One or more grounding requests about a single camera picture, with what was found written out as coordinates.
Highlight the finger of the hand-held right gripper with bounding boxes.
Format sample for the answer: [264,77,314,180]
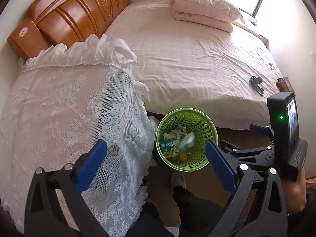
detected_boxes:
[219,140,276,165]
[249,124,275,137]

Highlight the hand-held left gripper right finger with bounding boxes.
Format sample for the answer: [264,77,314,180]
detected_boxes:
[205,140,289,237]

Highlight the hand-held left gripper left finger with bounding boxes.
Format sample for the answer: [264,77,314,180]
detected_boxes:
[24,139,109,237]

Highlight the green plastic waste basket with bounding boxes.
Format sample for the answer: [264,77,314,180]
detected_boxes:
[155,108,218,171]

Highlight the blue and white milk carton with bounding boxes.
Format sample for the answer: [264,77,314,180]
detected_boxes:
[160,140,176,153]

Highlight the person's right hand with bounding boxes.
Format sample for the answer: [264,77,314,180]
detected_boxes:
[280,168,309,214]

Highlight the pink slipper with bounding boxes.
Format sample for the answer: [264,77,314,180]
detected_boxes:
[169,170,187,190]

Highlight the grey clip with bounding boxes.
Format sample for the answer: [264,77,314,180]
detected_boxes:
[248,76,264,96]

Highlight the white lace tablecloth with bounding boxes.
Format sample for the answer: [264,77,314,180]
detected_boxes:
[0,33,158,235]

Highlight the person's dark trouser leg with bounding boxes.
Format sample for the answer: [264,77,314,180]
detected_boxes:
[134,185,235,237]

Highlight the bed with pink sheet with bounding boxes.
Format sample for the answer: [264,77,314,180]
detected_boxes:
[104,1,293,131]

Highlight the pink frilled pillow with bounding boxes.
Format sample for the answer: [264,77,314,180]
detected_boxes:
[169,0,245,23]

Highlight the wooden bed headboard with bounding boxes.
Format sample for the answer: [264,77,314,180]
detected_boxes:
[7,0,131,61]

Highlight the thin cable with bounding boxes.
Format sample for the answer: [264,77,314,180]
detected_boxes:
[255,46,274,68]

